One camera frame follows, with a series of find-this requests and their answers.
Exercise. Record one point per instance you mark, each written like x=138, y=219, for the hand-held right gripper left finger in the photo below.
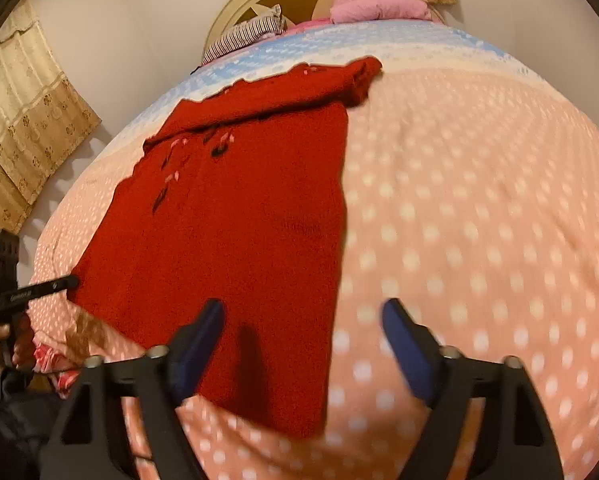
x=199, y=345

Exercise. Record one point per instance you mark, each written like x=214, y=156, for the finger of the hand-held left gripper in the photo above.
x=61, y=283

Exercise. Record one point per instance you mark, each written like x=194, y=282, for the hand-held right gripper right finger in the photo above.
x=409, y=350

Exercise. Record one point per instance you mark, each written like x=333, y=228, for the red knitted sweater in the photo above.
x=239, y=240

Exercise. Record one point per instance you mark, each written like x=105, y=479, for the person's left hand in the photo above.
x=21, y=340

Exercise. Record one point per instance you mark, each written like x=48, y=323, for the red plaid blanket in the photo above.
x=59, y=370

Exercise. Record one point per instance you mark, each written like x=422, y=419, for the person's dark clothing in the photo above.
x=14, y=425

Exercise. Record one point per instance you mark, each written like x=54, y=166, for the polka dot bed sheet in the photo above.
x=479, y=210

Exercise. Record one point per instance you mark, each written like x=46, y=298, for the striped pillow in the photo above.
x=244, y=34

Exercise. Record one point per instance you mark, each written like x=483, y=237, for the cream wooden headboard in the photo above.
x=239, y=10

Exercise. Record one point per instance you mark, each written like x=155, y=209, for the pink cloth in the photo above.
x=307, y=25

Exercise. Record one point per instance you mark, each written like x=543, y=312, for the pink pillow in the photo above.
x=379, y=9

